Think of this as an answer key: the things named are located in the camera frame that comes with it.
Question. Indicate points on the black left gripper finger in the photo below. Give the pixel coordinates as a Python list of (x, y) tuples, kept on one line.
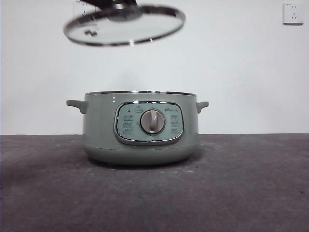
[(99, 3), (126, 3)]

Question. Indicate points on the glass lid with green knob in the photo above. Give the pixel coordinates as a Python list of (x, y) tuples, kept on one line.
[(149, 26)]

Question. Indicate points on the sage green electric pot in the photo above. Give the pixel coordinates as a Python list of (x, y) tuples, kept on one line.
[(101, 135)]

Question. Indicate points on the white wall socket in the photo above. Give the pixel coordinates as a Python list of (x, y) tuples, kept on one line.
[(293, 13), (77, 7)]

